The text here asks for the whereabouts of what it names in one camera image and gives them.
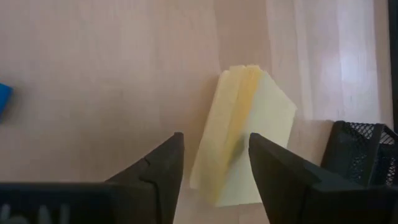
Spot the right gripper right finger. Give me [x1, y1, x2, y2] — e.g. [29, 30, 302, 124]
[248, 133, 398, 224]

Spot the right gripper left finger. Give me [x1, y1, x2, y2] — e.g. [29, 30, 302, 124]
[105, 132, 185, 224]

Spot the blue eraser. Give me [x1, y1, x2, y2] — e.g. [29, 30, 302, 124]
[0, 82, 14, 122]

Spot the yellow sticky note pad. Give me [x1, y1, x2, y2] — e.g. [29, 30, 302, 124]
[189, 64, 298, 208]

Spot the black aluminium table frame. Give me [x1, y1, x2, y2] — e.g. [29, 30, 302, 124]
[387, 0, 398, 133]

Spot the black mesh desk organizer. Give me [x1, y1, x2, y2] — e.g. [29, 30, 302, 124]
[320, 120, 398, 188]

